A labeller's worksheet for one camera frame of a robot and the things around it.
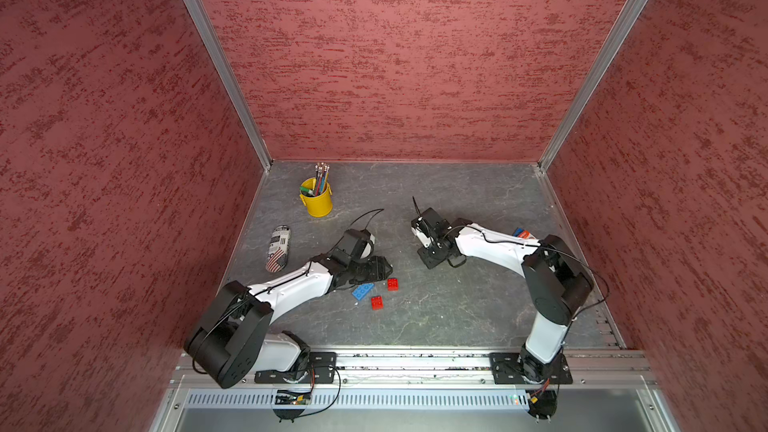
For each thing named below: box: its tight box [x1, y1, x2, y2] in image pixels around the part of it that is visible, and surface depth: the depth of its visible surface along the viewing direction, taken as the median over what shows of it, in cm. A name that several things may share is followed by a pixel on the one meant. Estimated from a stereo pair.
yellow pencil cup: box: [299, 177, 333, 218], surface depth 101 cm
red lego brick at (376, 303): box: [370, 296, 384, 311], surface depth 86 cm
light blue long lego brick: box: [352, 283, 375, 301], surface depth 87 cm
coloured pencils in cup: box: [315, 162, 330, 196], surface depth 99 cm
